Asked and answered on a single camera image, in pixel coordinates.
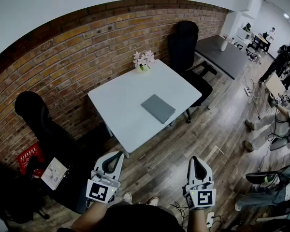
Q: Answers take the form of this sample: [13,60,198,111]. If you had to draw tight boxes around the black office chair with armrests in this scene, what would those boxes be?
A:
[0,153,50,224]

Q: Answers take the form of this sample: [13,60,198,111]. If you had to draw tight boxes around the dark grey low platform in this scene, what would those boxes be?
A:
[194,35,249,80]

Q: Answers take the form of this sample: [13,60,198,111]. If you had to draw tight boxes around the person's right forearm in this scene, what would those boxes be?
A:
[188,208,208,232]

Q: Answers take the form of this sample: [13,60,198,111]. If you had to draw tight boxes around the red plastic crate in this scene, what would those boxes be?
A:
[16,143,43,178]

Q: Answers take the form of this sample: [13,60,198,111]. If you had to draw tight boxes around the black high-back office chair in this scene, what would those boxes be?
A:
[168,20,218,124]

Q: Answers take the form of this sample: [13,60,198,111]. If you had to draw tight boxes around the white printed paper booklet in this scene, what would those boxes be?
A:
[41,157,68,190]

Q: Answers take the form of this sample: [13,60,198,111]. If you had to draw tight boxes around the light wooden board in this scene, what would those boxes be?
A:
[265,72,286,94]

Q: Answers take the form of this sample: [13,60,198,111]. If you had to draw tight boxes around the grey round chair base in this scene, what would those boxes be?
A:
[270,136,290,151]

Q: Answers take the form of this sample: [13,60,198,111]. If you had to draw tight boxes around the white cabinet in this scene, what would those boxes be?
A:
[221,0,264,48]

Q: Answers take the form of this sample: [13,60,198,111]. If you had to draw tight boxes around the black floor cable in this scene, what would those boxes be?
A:
[170,202,191,227]

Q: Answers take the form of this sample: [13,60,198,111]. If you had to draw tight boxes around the grey notebook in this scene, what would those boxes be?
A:
[141,94,176,124]

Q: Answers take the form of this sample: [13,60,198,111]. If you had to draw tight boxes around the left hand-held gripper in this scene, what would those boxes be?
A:
[86,151,124,205]

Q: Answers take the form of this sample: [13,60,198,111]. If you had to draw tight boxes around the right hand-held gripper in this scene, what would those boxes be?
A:
[183,156,217,210]

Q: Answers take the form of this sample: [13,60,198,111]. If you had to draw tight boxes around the white square table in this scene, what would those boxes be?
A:
[87,58,203,159]

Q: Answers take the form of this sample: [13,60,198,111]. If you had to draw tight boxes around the pink flowers in small pot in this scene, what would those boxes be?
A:
[132,51,156,73]

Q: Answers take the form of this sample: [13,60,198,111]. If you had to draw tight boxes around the black framed workbench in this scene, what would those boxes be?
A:
[250,31,273,52]

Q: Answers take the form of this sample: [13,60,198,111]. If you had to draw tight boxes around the black office chair with headrest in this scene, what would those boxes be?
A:
[14,91,87,215]

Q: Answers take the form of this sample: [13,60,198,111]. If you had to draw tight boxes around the person's left forearm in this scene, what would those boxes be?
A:
[71,201,112,232]

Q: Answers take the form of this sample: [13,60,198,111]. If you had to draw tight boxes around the person's black clothed torso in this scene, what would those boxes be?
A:
[106,203,184,232]

